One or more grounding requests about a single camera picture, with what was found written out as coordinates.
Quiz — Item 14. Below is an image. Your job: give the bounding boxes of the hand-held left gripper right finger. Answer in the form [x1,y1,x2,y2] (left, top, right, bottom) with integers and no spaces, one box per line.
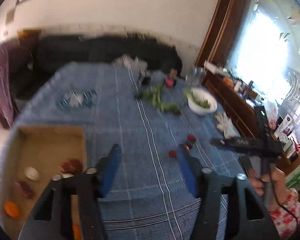
[179,150,282,240]

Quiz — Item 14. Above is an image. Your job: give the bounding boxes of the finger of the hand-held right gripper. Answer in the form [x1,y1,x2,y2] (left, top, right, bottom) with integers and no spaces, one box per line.
[210,137,255,153]

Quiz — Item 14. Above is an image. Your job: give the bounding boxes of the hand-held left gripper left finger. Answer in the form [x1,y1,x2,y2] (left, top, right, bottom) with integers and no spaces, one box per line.
[19,144,123,240]

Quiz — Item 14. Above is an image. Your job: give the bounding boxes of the large red jujube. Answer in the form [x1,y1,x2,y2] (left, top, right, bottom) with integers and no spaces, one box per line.
[59,158,83,175]

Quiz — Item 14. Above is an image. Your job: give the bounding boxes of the cardboard box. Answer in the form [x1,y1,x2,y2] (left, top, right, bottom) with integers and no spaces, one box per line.
[1,126,88,240]

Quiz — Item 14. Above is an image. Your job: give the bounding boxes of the white yam chunk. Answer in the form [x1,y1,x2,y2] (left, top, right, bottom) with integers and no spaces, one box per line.
[24,167,41,181]

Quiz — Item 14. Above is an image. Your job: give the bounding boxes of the wrinkled dark red jujube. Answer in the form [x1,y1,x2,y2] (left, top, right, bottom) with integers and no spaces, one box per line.
[14,181,35,198]

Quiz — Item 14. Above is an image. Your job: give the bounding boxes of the small tangerine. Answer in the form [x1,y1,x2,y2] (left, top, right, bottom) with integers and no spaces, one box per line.
[4,201,20,217]

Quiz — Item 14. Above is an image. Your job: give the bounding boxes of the person's right forearm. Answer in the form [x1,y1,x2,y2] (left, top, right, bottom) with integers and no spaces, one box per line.
[266,187,300,240]

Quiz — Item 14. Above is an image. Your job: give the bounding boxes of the person's right hand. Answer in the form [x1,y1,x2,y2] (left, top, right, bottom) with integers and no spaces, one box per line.
[249,167,288,200]

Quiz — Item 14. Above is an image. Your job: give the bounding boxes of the white knit glove green cuff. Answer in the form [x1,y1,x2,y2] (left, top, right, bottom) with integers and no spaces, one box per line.
[217,116,237,138]

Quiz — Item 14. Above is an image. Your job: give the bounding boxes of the plastic bag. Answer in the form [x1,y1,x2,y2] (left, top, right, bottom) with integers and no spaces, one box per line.
[264,100,280,128]

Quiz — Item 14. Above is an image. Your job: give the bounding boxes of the black smartphone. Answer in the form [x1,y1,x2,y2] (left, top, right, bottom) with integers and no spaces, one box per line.
[239,154,268,179]

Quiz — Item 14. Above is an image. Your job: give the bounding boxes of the white bowl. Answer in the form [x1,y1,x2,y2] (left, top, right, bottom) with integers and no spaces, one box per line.
[187,87,218,116]

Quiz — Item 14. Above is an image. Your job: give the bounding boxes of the green bok choy leaves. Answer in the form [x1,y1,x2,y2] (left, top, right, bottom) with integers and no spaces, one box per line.
[184,89,212,108]

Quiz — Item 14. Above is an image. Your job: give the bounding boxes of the blue plaid blanket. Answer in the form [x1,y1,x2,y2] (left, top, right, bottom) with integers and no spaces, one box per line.
[0,62,243,240]

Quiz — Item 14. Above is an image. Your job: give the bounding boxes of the clear glass jar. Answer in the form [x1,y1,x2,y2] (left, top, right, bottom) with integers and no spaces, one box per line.
[185,67,207,88]

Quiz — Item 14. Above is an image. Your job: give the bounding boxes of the white flat box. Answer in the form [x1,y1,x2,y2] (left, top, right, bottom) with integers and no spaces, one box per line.
[204,60,228,75]

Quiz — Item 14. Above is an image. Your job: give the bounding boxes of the green leafy vegetables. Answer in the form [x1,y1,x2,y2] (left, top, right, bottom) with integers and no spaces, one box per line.
[135,84,182,113]

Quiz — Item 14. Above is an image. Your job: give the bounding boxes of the small pink object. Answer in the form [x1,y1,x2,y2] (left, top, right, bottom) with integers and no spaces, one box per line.
[164,69,178,87]

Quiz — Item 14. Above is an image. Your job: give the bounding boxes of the white crumpled cloth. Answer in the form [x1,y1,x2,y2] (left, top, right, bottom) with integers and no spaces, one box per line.
[111,56,148,72]

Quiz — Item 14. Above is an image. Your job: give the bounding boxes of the dark sofa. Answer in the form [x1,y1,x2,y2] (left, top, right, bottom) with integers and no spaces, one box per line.
[10,34,183,98]

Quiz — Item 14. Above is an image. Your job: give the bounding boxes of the wooden window frame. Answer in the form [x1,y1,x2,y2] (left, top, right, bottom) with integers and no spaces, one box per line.
[195,0,250,68]

